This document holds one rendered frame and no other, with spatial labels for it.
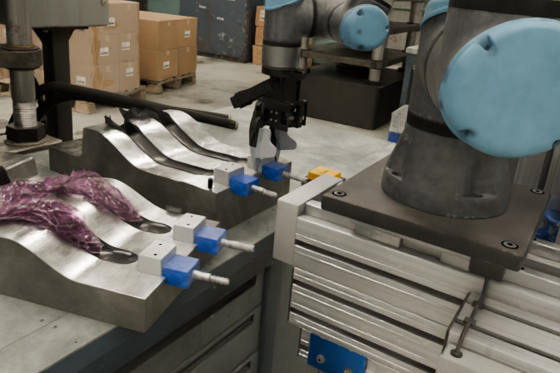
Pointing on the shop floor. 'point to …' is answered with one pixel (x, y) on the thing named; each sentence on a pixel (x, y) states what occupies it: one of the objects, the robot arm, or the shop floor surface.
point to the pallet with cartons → (167, 51)
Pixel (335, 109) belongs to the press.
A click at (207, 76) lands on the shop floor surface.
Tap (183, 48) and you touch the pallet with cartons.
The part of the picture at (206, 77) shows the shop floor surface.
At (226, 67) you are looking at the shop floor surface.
